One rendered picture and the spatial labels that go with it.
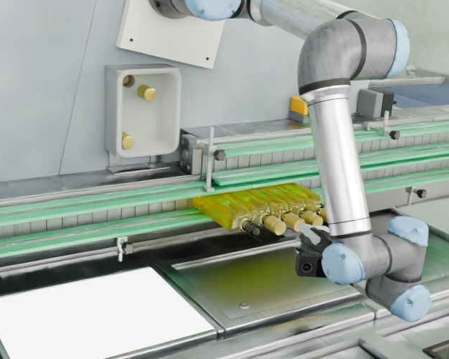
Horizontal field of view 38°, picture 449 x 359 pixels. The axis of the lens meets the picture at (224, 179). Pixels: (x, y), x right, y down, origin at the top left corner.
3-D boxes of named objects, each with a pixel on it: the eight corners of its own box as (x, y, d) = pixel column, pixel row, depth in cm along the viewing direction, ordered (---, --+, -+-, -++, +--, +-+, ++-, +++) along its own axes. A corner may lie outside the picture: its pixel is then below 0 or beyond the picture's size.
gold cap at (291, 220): (282, 226, 164) (293, 233, 160) (284, 213, 163) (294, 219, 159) (293, 224, 166) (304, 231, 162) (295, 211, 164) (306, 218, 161)
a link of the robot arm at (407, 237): (397, 236, 118) (388, 290, 121) (440, 226, 123) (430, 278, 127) (366, 220, 124) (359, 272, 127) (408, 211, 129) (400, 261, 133)
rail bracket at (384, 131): (360, 129, 201) (392, 140, 191) (363, 105, 199) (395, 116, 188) (370, 128, 203) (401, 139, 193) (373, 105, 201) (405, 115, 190)
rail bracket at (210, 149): (189, 182, 173) (214, 198, 163) (192, 120, 168) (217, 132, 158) (199, 181, 175) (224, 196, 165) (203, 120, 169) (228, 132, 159)
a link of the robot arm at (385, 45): (217, -39, 157) (368, 28, 117) (269, -36, 165) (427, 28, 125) (211, 11, 163) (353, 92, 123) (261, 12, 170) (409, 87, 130)
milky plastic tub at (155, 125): (104, 149, 172) (117, 159, 165) (105, 64, 165) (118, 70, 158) (164, 144, 181) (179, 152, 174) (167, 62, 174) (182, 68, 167)
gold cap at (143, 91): (137, 84, 169) (144, 87, 166) (150, 84, 171) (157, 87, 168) (136, 97, 170) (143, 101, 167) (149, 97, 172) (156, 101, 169)
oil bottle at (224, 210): (192, 206, 177) (234, 236, 160) (192, 186, 175) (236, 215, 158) (210, 204, 180) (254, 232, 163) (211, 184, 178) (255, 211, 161)
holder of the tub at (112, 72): (104, 168, 174) (115, 177, 168) (105, 65, 165) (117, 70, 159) (162, 162, 183) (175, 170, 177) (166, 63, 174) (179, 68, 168)
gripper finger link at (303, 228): (314, 223, 155) (338, 246, 148) (293, 226, 152) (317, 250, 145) (317, 212, 154) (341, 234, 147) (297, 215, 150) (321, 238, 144)
